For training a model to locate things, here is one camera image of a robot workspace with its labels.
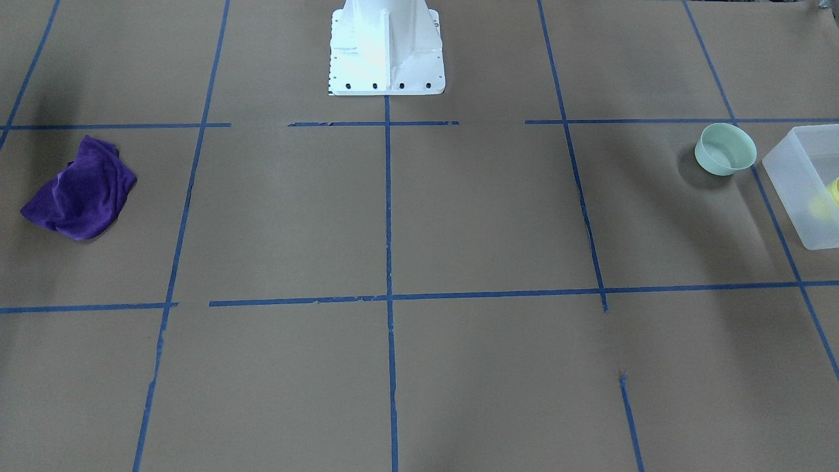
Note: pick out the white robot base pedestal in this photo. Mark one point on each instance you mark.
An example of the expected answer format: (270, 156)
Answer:
(386, 48)

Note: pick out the clear plastic storage box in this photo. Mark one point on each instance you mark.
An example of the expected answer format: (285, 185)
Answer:
(800, 166)

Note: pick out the mint green bowl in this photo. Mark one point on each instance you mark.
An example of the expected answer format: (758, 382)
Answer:
(724, 149)

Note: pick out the yellow plastic cup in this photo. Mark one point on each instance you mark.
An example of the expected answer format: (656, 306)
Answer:
(833, 191)

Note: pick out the purple microfiber cloth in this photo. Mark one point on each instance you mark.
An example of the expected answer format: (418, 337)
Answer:
(87, 196)

